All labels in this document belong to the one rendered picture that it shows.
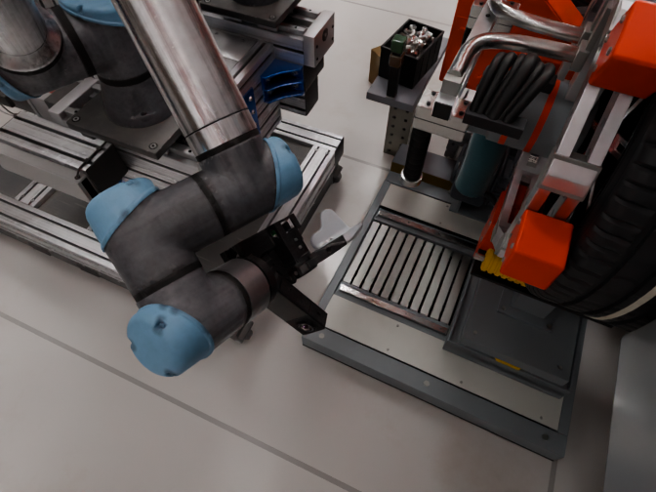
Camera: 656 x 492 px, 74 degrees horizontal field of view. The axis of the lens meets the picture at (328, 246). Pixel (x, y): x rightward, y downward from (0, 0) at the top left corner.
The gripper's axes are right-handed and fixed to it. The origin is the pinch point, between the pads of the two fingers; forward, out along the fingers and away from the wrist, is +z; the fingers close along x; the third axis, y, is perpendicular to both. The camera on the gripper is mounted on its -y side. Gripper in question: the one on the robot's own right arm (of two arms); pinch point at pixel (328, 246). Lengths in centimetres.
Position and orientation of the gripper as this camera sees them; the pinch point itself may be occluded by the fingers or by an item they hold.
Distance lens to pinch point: 71.3
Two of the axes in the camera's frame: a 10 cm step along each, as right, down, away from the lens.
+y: -5.0, -8.6, -0.8
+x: -7.4, 3.8, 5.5
